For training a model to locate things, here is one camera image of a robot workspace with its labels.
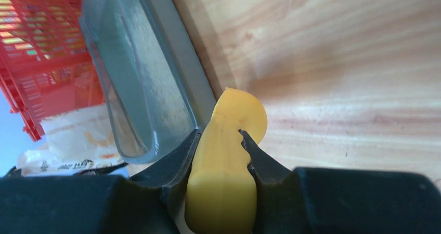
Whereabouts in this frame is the cat litter bag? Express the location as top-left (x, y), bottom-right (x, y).
top-left (16, 103), bottom-right (124, 175)

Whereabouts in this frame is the grey plastic litter box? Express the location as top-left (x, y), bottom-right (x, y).
top-left (80, 0), bottom-right (216, 164)

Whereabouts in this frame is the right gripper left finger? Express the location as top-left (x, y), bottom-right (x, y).
top-left (1, 129), bottom-right (201, 233)

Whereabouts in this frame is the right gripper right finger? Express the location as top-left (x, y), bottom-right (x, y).
top-left (241, 131), bottom-right (440, 233)

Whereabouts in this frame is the yellow plastic scoop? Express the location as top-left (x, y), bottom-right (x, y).
top-left (185, 88), bottom-right (267, 233)

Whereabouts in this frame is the red plastic shopping basket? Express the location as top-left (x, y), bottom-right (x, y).
top-left (1, 0), bottom-right (104, 141)

